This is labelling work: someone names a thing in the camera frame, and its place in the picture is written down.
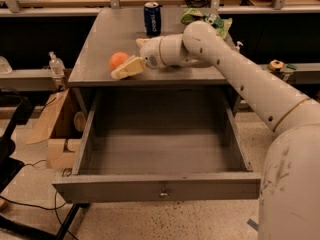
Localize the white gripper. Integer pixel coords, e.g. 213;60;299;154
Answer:
110;36;164;80

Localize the orange fruit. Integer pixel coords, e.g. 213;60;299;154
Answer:
109;52;129;71

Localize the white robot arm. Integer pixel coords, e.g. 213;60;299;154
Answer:
111;21;320;240

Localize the grey open top drawer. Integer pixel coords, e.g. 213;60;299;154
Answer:
53;88;260;203

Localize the grey wooden cabinet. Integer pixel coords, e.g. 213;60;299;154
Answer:
67;7;253;118

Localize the blue Pepsi can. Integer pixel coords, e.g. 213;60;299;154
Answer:
144;2;161;37

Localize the clear plastic bottle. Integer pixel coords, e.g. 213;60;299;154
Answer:
49;51;65;76

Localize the green chip bag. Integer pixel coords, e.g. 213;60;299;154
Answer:
180;8;233;39

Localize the small white pump bottle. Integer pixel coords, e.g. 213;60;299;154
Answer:
235;41;243;53

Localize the open cardboard box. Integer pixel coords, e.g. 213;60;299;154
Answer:
27;89;86;169

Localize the black chair frame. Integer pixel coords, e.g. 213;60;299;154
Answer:
0;87;89;240

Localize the black floor cable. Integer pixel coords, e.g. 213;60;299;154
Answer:
0;159;80;240

